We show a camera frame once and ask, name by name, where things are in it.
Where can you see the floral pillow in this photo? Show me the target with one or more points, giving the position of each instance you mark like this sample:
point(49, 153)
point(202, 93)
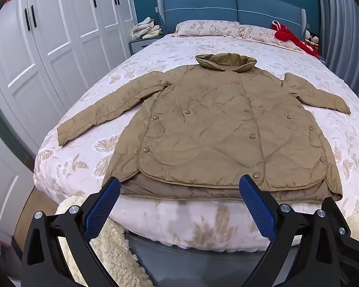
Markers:
point(206, 28)
point(263, 37)

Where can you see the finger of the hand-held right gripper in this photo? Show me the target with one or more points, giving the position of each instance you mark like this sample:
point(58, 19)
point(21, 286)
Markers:
point(336, 215)

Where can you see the white panelled wardrobe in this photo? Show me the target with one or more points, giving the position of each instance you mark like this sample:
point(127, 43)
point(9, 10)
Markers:
point(48, 50)

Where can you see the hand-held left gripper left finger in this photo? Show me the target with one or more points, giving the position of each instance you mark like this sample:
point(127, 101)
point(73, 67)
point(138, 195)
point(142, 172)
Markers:
point(103, 207)

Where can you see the blue upholstered headboard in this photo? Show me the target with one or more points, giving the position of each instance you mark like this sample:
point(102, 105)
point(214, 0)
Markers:
point(203, 6)

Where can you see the grey curtain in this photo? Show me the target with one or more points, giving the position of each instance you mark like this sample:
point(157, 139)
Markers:
point(344, 30)

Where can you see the red garment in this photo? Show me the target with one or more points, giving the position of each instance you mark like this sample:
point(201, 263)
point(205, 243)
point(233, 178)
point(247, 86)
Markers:
point(290, 37)

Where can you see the stack of cream folded clothes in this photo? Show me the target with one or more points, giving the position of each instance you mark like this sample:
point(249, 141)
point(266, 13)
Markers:
point(146, 30)

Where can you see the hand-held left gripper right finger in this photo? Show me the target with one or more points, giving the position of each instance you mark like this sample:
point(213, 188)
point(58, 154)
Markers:
point(257, 207)

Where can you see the tan quilted jacket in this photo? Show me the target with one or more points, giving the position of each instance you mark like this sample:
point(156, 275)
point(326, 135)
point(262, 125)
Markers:
point(212, 125)

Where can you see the grey leather bed frame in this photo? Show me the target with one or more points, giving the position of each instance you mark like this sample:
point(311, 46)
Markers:
point(182, 264)

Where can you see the floral butterfly blanket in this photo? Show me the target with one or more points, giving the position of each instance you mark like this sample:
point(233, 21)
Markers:
point(86, 155)

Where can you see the grey nightstand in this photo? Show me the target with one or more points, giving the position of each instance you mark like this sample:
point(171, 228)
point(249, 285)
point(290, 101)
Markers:
point(140, 46)

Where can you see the small dolls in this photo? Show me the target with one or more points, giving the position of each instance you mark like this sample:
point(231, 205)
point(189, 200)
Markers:
point(312, 41)

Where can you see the cream fluffy rug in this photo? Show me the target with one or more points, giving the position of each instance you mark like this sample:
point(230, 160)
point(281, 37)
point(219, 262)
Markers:
point(116, 257)

